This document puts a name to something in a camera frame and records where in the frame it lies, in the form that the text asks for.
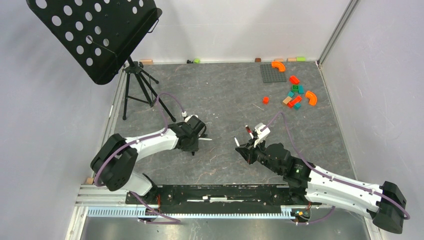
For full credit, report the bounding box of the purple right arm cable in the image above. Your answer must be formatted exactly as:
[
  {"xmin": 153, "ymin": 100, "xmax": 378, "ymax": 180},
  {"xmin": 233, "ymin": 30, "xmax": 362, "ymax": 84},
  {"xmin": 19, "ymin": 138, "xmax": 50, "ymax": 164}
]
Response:
[{"xmin": 263, "ymin": 111, "xmax": 411, "ymax": 221}]

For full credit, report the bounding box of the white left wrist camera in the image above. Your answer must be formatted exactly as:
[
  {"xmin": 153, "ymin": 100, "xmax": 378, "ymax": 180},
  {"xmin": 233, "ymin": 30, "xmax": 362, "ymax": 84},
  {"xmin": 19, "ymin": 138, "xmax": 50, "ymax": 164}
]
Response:
[{"xmin": 184, "ymin": 114, "xmax": 199, "ymax": 122}]

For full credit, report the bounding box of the tan wooden block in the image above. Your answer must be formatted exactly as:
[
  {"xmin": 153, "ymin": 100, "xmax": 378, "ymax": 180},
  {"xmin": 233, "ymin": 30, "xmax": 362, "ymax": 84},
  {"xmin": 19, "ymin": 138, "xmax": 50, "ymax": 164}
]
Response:
[{"xmin": 282, "ymin": 96, "xmax": 293, "ymax": 106}]

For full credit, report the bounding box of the wooden block at wall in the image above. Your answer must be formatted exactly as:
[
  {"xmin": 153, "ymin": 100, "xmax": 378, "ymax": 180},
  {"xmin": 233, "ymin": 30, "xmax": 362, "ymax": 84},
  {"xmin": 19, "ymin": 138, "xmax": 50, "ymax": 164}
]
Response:
[{"xmin": 139, "ymin": 59, "xmax": 154, "ymax": 65}]

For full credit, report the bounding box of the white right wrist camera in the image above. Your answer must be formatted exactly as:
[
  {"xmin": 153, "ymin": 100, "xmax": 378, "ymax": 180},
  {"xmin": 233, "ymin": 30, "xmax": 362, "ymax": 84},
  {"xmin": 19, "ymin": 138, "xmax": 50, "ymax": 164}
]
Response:
[{"xmin": 253, "ymin": 122, "xmax": 271, "ymax": 148}]

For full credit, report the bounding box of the orange curved block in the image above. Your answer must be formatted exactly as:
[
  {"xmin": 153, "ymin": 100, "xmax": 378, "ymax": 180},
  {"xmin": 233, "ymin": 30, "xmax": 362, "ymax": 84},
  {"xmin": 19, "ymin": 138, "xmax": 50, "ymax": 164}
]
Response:
[
  {"xmin": 271, "ymin": 61, "xmax": 286, "ymax": 73},
  {"xmin": 304, "ymin": 90, "xmax": 318, "ymax": 106}
]

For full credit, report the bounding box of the orange curved block right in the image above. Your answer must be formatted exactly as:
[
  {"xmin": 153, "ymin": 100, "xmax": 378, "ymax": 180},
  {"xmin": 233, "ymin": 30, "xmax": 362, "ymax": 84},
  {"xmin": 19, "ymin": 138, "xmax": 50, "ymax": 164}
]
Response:
[{"xmin": 304, "ymin": 90, "xmax": 318, "ymax": 106}]

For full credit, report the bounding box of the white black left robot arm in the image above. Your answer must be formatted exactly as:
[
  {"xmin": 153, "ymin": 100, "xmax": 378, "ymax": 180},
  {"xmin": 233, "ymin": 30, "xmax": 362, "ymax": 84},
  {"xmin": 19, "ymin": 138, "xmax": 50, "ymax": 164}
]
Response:
[{"xmin": 90, "ymin": 115, "xmax": 207, "ymax": 204}]

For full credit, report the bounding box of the red brick upper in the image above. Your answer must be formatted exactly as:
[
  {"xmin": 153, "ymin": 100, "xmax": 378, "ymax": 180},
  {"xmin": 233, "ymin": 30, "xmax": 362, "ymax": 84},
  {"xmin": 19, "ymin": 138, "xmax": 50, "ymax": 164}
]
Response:
[{"xmin": 289, "ymin": 75, "xmax": 300, "ymax": 85}]

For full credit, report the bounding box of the red long brick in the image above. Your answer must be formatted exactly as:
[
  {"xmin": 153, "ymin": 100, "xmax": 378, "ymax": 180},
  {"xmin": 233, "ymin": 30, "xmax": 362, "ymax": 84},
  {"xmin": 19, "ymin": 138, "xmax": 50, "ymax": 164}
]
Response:
[{"xmin": 287, "ymin": 95, "xmax": 302, "ymax": 108}]

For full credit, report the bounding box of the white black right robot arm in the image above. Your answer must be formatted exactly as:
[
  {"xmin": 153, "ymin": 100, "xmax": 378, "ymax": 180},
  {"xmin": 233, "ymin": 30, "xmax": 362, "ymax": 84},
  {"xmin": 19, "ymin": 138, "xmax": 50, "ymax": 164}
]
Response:
[{"xmin": 235, "ymin": 143, "xmax": 407, "ymax": 234}]

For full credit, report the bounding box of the small red cube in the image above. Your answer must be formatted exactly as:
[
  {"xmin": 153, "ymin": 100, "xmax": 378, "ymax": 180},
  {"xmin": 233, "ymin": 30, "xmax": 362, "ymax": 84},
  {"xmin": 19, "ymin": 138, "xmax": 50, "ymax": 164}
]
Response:
[{"xmin": 262, "ymin": 96, "xmax": 270, "ymax": 105}]

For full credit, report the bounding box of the black perforated music stand desk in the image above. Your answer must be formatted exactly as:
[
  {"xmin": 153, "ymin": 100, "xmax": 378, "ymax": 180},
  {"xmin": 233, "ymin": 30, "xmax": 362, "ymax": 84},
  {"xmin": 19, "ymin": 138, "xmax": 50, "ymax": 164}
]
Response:
[{"xmin": 26, "ymin": 0, "xmax": 163, "ymax": 85}]

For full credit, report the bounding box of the teal brick right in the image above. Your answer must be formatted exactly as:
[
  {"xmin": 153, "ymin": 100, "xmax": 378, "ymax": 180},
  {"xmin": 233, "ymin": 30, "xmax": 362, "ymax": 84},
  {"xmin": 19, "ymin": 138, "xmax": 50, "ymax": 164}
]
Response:
[{"xmin": 298, "ymin": 85, "xmax": 305, "ymax": 94}]

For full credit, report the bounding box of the lime green block right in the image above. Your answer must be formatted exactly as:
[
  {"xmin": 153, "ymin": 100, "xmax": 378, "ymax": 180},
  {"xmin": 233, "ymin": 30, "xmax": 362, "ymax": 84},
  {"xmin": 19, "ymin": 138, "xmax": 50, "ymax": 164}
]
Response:
[{"xmin": 296, "ymin": 56, "xmax": 306, "ymax": 62}]

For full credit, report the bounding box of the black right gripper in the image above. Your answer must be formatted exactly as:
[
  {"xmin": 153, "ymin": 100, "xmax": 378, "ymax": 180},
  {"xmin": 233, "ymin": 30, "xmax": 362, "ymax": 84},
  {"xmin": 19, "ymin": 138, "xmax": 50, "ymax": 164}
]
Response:
[{"xmin": 235, "ymin": 136, "xmax": 283, "ymax": 176}]

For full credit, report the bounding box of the black tripod stand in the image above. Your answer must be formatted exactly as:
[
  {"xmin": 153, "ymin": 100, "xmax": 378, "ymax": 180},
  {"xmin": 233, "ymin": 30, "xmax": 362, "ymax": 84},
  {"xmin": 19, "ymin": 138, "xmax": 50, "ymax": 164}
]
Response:
[{"xmin": 122, "ymin": 56, "xmax": 177, "ymax": 123}]

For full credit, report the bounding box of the grey lego baseplate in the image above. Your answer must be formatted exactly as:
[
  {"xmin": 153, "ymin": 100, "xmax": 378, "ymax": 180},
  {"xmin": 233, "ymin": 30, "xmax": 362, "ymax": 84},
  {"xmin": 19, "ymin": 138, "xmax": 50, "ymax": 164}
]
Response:
[{"xmin": 259, "ymin": 64, "xmax": 287, "ymax": 83}]

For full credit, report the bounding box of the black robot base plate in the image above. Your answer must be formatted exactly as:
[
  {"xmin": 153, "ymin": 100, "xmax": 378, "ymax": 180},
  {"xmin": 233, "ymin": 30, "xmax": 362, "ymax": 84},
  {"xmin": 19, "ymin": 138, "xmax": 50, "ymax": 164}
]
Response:
[{"xmin": 141, "ymin": 184, "xmax": 310, "ymax": 214}]

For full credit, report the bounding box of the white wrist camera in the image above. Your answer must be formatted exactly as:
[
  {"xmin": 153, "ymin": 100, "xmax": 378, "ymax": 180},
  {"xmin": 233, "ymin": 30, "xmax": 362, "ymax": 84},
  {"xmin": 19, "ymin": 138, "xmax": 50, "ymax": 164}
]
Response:
[
  {"xmin": 184, "ymin": 114, "xmax": 199, "ymax": 122},
  {"xmin": 253, "ymin": 122, "xmax": 271, "ymax": 148}
]

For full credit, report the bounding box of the green lego brick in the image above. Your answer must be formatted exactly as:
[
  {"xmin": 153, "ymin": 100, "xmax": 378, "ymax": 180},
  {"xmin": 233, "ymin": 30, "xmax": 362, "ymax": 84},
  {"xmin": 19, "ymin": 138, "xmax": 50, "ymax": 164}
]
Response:
[{"xmin": 291, "ymin": 84, "xmax": 299, "ymax": 93}]

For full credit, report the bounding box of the orange curved block top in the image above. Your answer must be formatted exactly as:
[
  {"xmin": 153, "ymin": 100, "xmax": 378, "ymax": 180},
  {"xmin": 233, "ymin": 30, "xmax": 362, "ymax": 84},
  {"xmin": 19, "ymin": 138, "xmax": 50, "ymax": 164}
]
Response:
[{"xmin": 271, "ymin": 61, "xmax": 286, "ymax": 73}]

